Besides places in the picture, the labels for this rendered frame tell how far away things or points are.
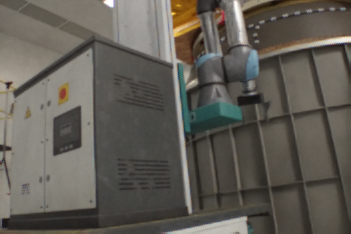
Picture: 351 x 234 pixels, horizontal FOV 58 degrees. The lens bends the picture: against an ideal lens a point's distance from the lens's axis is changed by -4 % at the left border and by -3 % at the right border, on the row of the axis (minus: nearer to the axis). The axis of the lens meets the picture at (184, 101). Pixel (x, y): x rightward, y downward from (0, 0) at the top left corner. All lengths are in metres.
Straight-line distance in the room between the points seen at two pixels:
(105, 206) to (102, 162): 0.11
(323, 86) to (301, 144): 0.36
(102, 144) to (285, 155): 1.25
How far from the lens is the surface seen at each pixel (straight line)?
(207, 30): 1.60
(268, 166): 1.93
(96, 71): 0.92
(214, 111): 1.25
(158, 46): 1.40
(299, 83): 1.98
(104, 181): 0.86
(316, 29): 2.21
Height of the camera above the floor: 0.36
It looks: 17 degrees up
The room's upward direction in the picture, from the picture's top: 6 degrees counter-clockwise
